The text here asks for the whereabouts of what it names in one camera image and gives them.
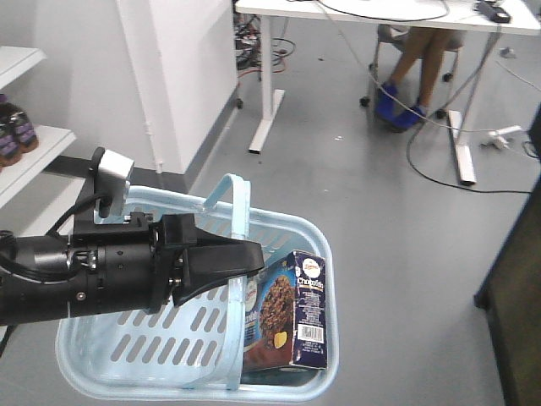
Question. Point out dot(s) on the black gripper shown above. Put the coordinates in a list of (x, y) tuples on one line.
[(139, 264)]

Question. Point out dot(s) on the light blue plastic basket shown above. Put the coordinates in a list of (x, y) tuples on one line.
[(194, 352)]

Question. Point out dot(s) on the blue chocolate cookie box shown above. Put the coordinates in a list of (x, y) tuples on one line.
[(285, 320)]

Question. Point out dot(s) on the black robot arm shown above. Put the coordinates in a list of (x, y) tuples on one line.
[(35, 279)]

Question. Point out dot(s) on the white supermarket shelving unit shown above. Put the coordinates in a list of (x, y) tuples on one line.
[(32, 198)]

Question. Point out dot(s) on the black framed wooden cabinet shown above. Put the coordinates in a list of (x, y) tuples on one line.
[(510, 297)]

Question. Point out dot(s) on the white desk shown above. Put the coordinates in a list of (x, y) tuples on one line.
[(452, 15)]

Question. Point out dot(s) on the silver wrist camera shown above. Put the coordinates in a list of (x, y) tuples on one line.
[(111, 173)]

